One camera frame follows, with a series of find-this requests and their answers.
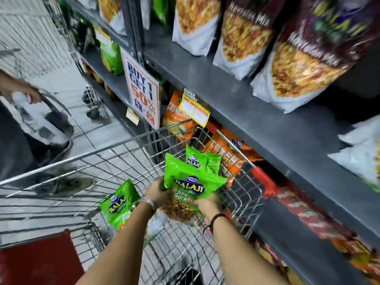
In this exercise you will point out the white red offer sign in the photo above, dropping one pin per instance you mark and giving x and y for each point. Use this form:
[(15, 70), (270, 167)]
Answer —
[(142, 86)]

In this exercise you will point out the black wrist thread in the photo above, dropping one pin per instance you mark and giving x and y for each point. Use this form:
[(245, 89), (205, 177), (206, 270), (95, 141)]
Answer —
[(216, 220)]

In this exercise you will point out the grey metal shelf rack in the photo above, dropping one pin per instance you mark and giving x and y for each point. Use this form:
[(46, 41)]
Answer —
[(237, 97)]

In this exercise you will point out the green bag with yellow label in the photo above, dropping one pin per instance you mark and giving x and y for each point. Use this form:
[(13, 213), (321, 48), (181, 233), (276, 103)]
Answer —
[(110, 54)]

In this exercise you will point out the dark green packet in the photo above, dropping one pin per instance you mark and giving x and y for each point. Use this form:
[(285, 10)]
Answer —
[(160, 8)]

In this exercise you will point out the white plastic bag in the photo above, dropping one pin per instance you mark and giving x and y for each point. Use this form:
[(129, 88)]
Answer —
[(38, 121)]

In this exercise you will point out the maroon white snack mix bag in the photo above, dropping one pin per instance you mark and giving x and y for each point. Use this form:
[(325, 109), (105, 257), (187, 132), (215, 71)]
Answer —
[(246, 41)]

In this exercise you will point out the large yellow price tag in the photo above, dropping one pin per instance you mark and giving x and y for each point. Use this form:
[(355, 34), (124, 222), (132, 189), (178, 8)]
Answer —
[(194, 111)]

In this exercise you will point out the orange snack packet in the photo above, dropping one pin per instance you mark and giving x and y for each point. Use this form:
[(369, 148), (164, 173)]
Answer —
[(175, 115), (234, 157)]

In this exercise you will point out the metal trolley with black wheels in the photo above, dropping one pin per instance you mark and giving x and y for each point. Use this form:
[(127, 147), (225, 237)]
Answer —
[(93, 103)]

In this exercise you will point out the row of red packets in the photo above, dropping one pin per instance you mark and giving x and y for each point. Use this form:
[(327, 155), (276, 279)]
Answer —
[(332, 231)]

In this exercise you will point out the person's left hand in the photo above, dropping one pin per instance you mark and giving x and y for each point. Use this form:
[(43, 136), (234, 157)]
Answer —
[(156, 192)]

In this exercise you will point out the red cart seat flap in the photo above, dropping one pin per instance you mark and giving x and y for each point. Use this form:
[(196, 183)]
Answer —
[(38, 261)]

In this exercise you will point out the large maroon snack mix bag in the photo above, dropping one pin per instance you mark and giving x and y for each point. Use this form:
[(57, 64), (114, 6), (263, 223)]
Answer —
[(311, 62)]

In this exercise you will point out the small yellow price tag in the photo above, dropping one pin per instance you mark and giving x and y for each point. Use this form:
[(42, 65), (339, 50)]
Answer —
[(132, 116)]

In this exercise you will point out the white puffed snack bag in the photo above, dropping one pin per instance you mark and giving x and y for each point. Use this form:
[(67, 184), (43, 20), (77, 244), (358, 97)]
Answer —
[(359, 163), (363, 130)]

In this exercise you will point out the green snack packet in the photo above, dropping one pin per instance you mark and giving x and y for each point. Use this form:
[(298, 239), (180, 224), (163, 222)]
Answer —
[(118, 204), (203, 161), (193, 181)]

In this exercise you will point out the person's left forearm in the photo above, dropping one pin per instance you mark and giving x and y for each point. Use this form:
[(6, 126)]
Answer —
[(123, 246)]

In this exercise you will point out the person's left thumb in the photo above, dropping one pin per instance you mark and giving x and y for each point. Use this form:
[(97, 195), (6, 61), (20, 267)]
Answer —
[(169, 193)]

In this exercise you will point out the person's right forearm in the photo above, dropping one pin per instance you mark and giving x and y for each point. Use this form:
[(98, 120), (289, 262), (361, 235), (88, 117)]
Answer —
[(237, 252)]

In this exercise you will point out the person's right thumb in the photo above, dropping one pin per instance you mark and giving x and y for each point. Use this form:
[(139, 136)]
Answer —
[(193, 201)]

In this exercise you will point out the person's right hand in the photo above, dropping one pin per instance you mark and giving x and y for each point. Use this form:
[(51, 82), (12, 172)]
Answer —
[(207, 205)]

